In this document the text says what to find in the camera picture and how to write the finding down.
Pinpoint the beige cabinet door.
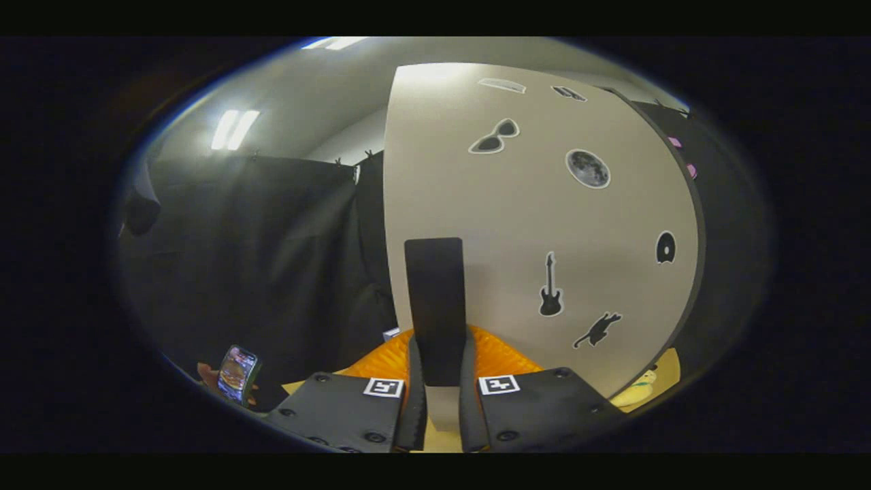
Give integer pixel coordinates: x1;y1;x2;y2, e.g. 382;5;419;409
383;63;702;432

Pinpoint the double ceiling light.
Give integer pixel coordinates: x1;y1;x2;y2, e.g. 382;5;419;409
210;109;261;152

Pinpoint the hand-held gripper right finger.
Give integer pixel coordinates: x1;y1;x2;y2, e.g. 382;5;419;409
459;325;630;453

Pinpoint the grey cabinet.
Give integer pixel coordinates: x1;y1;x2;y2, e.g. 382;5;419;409
599;85;708;382

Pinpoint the long ceiling light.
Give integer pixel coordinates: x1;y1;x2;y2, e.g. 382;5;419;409
303;37;368;51

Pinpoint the black backdrop cloth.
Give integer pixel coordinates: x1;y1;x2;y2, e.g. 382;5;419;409
119;95;773;412

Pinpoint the smartphone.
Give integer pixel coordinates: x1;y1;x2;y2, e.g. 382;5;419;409
217;344;261;408

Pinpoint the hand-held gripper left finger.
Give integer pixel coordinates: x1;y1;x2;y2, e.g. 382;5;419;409
262;328;428;453

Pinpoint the yellow plush toy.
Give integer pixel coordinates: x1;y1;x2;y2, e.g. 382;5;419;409
610;367;659;408

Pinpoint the black door handle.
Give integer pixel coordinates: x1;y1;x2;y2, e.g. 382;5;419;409
404;237;467;387

